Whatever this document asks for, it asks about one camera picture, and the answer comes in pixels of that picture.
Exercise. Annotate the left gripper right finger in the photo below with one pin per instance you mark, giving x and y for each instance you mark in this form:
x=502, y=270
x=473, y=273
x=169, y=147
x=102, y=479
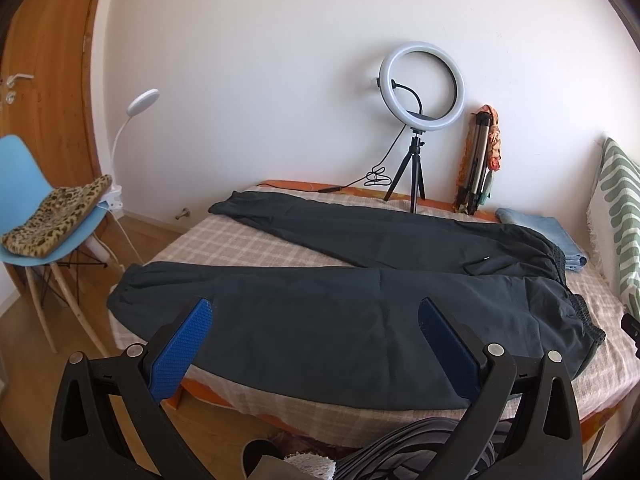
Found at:
x=543, y=441

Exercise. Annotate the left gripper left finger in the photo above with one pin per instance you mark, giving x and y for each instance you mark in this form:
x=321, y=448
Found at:
x=86, y=440

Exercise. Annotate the dark navy pants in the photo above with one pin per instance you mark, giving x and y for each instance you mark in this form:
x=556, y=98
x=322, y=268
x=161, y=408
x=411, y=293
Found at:
x=349, y=334

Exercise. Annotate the beige plaid bed blanket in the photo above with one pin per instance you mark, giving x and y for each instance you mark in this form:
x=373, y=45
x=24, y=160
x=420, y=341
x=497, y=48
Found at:
x=220, y=241

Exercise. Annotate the folded light blue jeans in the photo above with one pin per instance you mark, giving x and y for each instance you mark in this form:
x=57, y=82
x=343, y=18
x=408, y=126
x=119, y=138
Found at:
x=575, y=258

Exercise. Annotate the green white patterned pillow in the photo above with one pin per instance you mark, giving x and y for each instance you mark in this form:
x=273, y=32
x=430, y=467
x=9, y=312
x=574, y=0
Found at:
x=613, y=222

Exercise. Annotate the striped dark garment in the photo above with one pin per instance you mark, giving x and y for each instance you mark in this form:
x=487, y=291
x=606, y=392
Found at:
x=402, y=454

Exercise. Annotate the folded silver tripod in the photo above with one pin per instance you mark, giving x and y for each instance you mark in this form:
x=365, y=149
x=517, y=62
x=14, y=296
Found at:
x=472, y=176

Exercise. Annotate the white lace cloth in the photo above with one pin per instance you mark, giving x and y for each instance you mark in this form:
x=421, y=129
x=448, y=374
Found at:
x=315, y=465

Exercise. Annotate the leopard print cushion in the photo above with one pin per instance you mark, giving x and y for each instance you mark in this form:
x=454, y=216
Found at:
x=58, y=215

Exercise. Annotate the metal door stopper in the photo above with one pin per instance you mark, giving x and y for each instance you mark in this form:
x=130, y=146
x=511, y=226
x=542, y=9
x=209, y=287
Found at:
x=184, y=213

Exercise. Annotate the black mini tripod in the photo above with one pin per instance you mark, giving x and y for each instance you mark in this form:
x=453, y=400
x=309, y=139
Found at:
x=413, y=159

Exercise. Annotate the light blue chair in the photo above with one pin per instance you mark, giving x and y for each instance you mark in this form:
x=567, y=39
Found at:
x=23, y=188

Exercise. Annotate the white ring light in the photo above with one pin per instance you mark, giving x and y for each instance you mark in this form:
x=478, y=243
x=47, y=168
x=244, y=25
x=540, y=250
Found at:
x=422, y=86

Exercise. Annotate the silver door handle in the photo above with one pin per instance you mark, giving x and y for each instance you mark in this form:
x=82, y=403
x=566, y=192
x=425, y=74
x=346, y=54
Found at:
x=11, y=81

